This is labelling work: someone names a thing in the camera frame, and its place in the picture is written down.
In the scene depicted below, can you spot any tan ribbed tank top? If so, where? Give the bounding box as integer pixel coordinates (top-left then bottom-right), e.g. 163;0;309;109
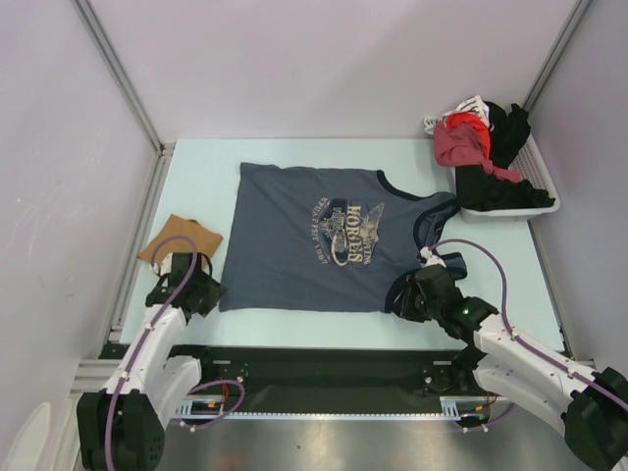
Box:
137;214;223;265

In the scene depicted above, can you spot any blue printed garment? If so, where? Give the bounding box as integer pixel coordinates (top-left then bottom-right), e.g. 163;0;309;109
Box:
219;163;459;312

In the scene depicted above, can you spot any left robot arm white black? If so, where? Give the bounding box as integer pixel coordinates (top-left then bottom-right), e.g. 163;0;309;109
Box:
77;252;227;470

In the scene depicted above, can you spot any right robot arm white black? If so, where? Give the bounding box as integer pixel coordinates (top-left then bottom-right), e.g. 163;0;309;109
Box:
386;265;627;470

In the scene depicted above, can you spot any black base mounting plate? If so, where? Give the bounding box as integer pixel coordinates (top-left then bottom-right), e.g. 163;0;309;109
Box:
97;342;511;413

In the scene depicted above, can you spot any pink garment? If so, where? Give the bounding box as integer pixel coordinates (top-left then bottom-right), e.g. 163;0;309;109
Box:
434;123;494;174

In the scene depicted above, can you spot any grey plastic laundry basket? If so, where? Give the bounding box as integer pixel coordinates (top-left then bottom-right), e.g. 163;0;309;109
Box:
452;136;560;223

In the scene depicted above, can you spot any red garment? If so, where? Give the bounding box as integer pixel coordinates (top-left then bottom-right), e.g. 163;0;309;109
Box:
445;112;522;183

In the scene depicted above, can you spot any white black printed garment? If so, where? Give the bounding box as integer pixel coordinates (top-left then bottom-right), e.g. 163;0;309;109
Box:
423;95;492;135

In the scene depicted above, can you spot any front aluminium frame rail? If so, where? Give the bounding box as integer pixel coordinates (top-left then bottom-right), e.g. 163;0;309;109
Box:
69;359;121;398

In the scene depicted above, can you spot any left side aluminium rail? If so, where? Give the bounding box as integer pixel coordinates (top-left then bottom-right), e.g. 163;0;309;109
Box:
104;142;176;343

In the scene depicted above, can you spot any white slotted cable duct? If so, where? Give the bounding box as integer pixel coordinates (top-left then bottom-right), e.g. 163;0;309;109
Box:
171;397;489;428

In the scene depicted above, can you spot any right aluminium frame post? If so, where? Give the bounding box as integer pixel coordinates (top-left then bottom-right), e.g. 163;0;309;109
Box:
523;0;595;115

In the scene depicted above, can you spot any aluminium frame post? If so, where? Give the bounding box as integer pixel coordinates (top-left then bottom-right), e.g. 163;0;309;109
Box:
71;0;165;156
523;0;595;115

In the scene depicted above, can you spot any left aluminium frame post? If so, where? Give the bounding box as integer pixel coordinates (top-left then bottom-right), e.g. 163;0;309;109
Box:
71;0;165;156

